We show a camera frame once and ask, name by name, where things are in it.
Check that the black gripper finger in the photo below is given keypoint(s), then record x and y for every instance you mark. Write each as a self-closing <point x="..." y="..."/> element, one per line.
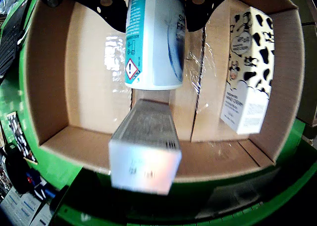
<point x="109" y="10"/>
<point x="198" y="10"/>

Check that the white teal spray bottle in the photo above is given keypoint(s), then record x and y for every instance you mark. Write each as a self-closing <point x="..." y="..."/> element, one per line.
<point x="153" y="37"/>

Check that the large cardboard tray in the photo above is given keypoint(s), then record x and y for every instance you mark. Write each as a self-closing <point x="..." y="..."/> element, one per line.
<point x="86" y="74"/>

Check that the cow print carton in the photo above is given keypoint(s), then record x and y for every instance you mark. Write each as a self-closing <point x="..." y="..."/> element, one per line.
<point x="250" y="70"/>

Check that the black laptop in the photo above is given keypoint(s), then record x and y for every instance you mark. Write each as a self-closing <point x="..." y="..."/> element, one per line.
<point x="10" y="37"/>

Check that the small carton with metallic top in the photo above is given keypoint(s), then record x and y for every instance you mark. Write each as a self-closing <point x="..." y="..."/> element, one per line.
<point x="146" y="149"/>

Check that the black patterned card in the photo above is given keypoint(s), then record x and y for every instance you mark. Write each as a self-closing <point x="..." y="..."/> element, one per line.
<point x="21" y="136"/>

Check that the black round object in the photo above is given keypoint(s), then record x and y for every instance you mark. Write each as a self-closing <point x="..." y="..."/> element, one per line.
<point x="17" y="166"/>

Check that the blue and red object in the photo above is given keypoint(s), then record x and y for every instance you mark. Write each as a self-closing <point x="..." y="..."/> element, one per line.
<point x="33" y="177"/>

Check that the printed paper sheets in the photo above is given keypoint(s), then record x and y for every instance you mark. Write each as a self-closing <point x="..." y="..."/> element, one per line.
<point x="19" y="208"/>

